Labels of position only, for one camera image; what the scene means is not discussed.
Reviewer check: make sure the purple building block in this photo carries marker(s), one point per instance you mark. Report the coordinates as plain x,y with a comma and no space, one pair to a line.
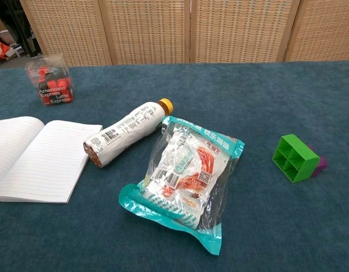
320,164

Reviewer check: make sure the woven folding screen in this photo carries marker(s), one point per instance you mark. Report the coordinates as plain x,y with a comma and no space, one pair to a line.
177,29

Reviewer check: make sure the teal clear snack bag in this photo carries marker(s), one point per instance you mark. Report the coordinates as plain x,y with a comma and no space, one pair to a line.
182,181

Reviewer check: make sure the blue table mat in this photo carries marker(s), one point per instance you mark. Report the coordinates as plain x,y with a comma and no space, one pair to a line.
191,170

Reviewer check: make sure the white lined notebook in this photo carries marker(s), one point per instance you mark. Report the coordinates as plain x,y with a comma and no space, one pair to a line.
35,160

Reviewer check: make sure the clear box of coffee capsules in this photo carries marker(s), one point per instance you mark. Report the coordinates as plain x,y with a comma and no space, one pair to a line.
50,82

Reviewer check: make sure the green building block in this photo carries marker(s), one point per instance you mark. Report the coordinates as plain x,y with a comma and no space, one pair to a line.
294,158

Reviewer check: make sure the white labelled bottle yellow cap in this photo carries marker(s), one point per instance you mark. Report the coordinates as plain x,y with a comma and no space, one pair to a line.
126,131

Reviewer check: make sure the orange white bag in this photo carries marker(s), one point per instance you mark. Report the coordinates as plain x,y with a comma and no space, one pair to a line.
1,51

